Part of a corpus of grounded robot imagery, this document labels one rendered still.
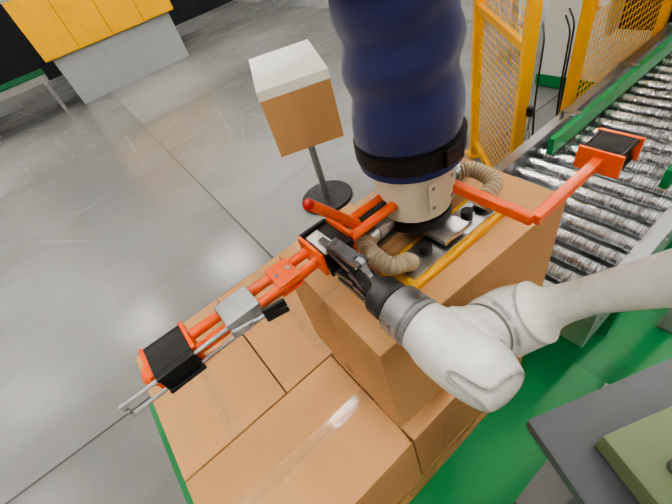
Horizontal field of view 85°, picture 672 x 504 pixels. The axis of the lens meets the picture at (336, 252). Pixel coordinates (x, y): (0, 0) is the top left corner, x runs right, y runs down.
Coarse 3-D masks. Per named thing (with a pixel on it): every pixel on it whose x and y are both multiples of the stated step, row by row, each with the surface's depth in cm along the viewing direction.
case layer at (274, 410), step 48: (240, 336) 147; (288, 336) 142; (192, 384) 138; (240, 384) 133; (288, 384) 128; (336, 384) 124; (192, 432) 125; (240, 432) 121; (288, 432) 117; (336, 432) 114; (384, 432) 110; (432, 432) 115; (192, 480) 114; (240, 480) 111; (288, 480) 108; (336, 480) 105; (384, 480) 107
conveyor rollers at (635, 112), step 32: (640, 96) 191; (608, 128) 184; (640, 128) 175; (640, 160) 165; (576, 192) 159; (608, 192) 157; (640, 192) 149; (576, 224) 147; (608, 224) 146; (640, 224) 138; (576, 256) 136; (608, 256) 134
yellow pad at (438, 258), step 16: (464, 208) 85; (480, 208) 88; (480, 224) 85; (416, 240) 86; (432, 240) 84; (464, 240) 83; (432, 256) 81; (448, 256) 80; (416, 272) 79; (432, 272) 79
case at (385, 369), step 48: (528, 192) 91; (480, 240) 84; (528, 240) 86; (336, 288) 83; (432, 288) 78; (480, 288) 83; (336, 336) 95; (384, 336) 72; (384, 384) 80; (432, 384) 95
